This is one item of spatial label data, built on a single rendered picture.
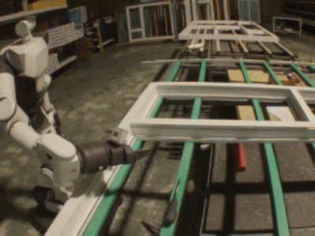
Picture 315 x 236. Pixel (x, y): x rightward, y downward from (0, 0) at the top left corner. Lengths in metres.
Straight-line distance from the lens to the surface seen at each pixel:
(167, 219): 0.64
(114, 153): 0.64
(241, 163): 1.21
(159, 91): 1.37
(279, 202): 0.74
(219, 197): 1.09
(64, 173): 0.60
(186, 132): 0.96
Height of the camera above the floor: 1.42
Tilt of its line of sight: 29 degrees down
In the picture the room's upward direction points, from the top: 8 degrees counter-clockwise
